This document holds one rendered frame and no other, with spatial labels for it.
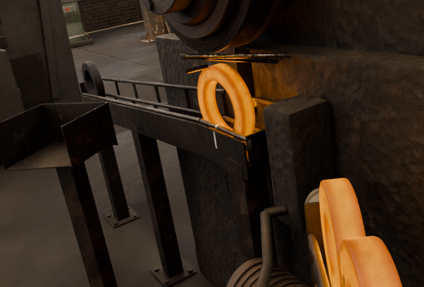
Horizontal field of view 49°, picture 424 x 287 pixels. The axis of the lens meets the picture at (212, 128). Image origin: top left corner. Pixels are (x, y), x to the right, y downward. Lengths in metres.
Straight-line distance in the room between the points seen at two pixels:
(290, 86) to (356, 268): 0.58
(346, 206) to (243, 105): 0.46
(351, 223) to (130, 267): 1.46
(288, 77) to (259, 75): 0.10
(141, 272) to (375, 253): 1.50
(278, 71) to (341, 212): 0.48
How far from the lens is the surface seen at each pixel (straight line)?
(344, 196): 0.56
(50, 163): 1.39
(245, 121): 0.97
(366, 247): 0.44
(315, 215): 0.68
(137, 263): 1.93
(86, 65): 2.01
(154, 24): 8.05
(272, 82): 0.99
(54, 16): 3.88
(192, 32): 0.99
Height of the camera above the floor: 1.05
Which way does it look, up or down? 19 degrees down
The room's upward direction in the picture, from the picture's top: 9 degrees counter-clockwise
